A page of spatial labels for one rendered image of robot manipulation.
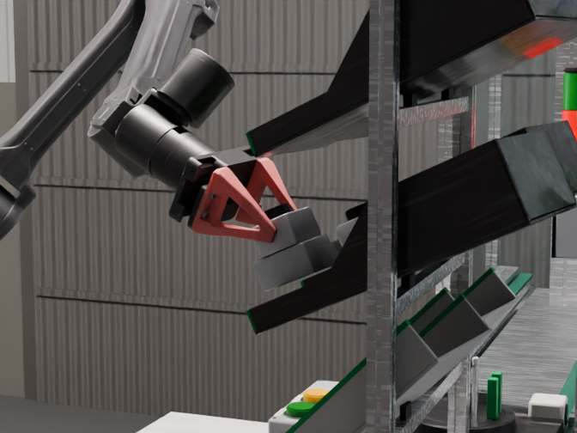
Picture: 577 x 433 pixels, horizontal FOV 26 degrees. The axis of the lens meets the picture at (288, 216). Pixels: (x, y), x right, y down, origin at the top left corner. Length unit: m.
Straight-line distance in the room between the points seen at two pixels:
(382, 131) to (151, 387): 4.02
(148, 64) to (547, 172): 0.51
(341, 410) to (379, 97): 0.28
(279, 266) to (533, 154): 0.26
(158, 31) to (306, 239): 0.41
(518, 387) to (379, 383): 0.97
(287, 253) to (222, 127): 3.55
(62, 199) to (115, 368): 0.70
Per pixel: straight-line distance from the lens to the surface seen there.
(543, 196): 1.06
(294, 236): 1.14
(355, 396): 1.09
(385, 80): 1.01
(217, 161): 1.17
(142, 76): 1.37
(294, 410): 1.66
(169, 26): 1.50
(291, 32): 4.57
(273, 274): 1.16
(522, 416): 1.67
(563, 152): 1.23
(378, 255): 1.03
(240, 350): 4.79
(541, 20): 1.01
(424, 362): 1.06
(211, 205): 1.17
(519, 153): 1.04
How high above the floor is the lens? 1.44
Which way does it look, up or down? 8 degrees down
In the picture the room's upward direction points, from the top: straight up
